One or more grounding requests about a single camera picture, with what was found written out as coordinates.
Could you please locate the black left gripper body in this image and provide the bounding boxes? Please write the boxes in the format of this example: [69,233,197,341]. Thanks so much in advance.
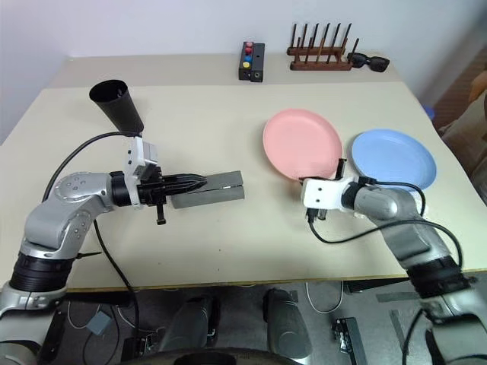
[137,173,173,227]

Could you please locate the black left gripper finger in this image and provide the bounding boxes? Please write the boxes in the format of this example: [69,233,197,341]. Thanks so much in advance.
[166,172,208,185]
[166,182,209,194]

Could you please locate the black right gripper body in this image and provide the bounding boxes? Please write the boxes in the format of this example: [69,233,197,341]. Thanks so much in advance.
[305,157,348,224]

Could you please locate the grey glasses case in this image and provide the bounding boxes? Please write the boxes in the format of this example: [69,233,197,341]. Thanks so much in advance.
[169,170,245,211]

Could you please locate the pink plate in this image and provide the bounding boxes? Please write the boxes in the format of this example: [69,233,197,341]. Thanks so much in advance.
[262,108,344,183]

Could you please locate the black plastic cup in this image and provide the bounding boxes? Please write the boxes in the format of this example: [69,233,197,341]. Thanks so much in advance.
[88,78,146,137]

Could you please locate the blue plate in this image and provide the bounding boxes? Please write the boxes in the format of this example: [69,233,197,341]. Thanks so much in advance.
[350,129,438,191]

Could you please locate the dark rounded shape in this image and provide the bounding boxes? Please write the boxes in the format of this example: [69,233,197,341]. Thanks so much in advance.
[263,288,314,359]
[159,296,222,355]

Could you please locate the black box coloured buttons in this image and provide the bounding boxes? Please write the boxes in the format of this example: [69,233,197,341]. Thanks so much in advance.
[238,40,256,81]

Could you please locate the black floor device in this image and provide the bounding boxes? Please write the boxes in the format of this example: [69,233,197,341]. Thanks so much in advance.
[121,328,168,363]
[330,317,368,365]

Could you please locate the plain black box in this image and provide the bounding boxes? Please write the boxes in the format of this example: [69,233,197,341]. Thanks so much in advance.
[249,43,266,84]

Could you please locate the grey square floor pad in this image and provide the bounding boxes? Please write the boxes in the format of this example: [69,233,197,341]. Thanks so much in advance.
[86,311,112,336]

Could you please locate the brown wooden peg rack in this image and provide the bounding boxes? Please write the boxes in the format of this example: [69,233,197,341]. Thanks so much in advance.
[286,23,361,71]

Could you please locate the black sunglasses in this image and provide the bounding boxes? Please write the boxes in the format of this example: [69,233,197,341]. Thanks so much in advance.
[346,52,390,73]

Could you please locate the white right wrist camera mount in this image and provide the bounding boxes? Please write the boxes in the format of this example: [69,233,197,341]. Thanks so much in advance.
[301,176,353,211]

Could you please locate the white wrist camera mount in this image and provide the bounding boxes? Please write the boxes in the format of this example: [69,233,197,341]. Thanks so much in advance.
[301,176,353,211]
[122,135,161,211]

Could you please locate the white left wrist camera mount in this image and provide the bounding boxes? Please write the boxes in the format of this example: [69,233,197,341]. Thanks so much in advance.
[122,135,161,211]

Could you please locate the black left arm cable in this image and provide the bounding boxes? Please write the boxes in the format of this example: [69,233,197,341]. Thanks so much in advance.
[41,130,141,343]

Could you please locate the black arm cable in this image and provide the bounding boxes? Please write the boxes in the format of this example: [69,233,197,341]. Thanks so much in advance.
[306,175,465,268]
[41,130,141,343]

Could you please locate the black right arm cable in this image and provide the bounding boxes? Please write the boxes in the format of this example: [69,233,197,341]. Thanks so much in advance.
[306,175,465,268]

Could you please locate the white floor cable loop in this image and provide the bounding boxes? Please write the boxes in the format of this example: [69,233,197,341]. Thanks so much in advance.
[306,281,345,315]

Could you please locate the black table frame beam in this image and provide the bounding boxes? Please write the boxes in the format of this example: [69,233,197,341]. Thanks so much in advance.
[344,279,411,294]

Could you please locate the thin white floor cable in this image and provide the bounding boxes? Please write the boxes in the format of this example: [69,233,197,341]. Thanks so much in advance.
[67,300,93,330]

